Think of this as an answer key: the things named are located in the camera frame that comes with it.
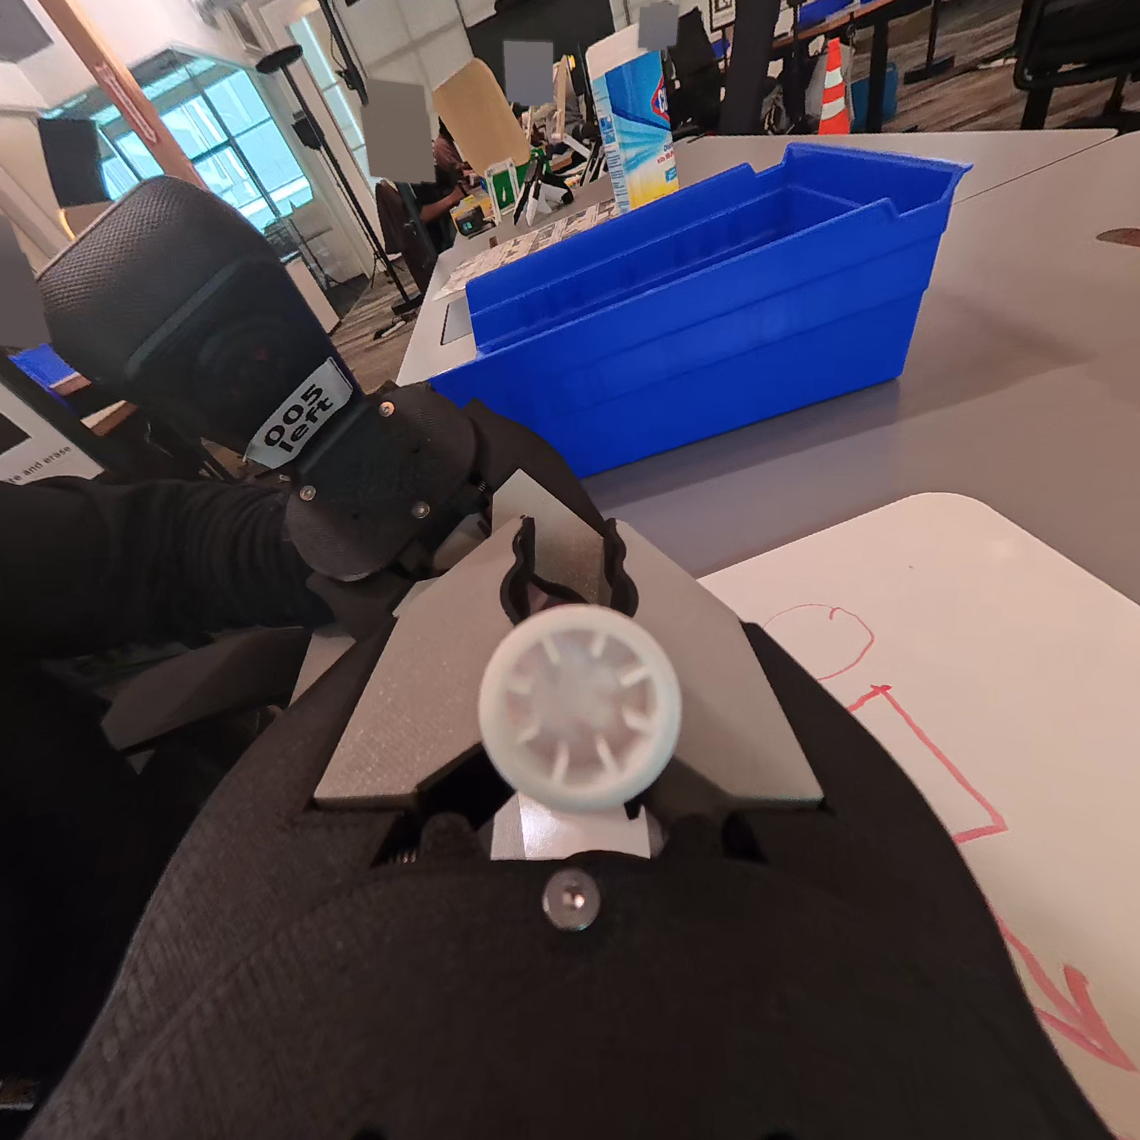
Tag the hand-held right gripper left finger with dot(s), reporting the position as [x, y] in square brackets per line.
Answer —
[400, 712]

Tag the large window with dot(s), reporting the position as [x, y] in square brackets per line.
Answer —
[231, 142]

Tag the black softbox light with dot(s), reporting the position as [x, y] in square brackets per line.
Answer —
[76, 160]

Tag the person's left forearm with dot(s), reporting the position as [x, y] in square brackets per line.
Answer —
[160, 560]

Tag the black and white tag sign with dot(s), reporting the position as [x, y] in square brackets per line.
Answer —
[45, 445]

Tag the wipes canister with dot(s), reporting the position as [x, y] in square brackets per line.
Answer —
[634, 133]

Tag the blue plastic bin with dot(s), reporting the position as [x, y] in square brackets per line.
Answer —
[695, 337]

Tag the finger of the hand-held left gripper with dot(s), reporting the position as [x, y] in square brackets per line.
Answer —
[445, 556]
[570, 542]

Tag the white whiteboard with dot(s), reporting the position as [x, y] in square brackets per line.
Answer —
[997, 667]

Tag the person's dark clothing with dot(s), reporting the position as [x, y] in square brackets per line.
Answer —
[70, 845]

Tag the orange traffic cone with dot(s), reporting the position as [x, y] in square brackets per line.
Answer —
[832, 88]

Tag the wooden post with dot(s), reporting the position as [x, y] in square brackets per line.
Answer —
[115, 88]

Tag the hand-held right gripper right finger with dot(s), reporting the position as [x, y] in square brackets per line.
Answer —
[738, 712]

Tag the row of printed papers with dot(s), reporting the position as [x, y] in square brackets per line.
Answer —
[535, 244]

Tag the red whiteboard marker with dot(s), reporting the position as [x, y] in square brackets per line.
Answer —
[578, 708]

